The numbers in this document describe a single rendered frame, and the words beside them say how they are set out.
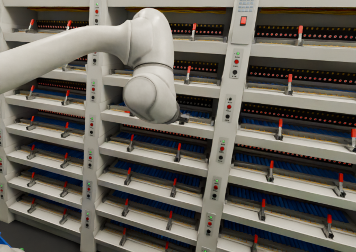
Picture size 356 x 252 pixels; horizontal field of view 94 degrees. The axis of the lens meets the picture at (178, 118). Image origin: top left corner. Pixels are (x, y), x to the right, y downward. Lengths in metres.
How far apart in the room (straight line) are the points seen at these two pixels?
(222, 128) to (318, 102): 0.38
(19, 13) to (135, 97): 1.34
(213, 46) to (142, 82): 0.52
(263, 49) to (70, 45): 0.68
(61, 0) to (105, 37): 0.81
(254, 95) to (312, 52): 0.26
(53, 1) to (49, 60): 0.87
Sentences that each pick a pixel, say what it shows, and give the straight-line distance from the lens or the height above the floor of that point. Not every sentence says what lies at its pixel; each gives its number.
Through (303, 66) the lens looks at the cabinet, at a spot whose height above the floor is 1.25.
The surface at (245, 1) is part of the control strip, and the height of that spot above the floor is 1.44.
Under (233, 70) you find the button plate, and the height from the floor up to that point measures 1.17.
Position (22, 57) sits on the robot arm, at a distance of 0.42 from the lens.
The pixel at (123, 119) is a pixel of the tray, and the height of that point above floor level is 0.88.
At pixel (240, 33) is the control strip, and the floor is 1.32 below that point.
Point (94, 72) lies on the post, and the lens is 1.00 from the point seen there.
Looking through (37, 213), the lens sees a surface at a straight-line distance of 1.61.
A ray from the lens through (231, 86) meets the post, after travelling 0.77.
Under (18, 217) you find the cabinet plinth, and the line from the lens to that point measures 1.81.
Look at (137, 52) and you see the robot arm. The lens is 0.41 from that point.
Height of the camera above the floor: 1.04
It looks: 8 degrees down
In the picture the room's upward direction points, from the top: 7 degrees clockwise
